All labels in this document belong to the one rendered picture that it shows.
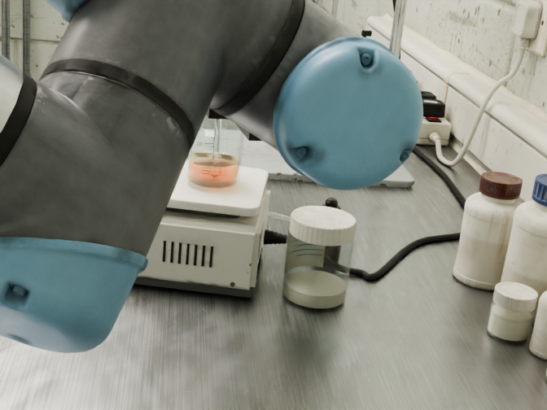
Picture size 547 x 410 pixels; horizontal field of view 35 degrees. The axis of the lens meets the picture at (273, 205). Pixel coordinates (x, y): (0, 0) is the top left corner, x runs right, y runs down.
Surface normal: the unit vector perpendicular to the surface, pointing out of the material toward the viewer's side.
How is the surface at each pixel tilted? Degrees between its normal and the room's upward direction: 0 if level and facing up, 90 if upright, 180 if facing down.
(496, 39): 90
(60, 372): 0
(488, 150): 90
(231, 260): 90
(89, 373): 0
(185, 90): 76
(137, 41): 46
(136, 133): 58
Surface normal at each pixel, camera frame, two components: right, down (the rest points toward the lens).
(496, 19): -0.99, -0.06
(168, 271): -0.07, 0.32
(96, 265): 0.75, -0.03
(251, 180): 0.10, -0.94
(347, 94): 0.24, 0.33
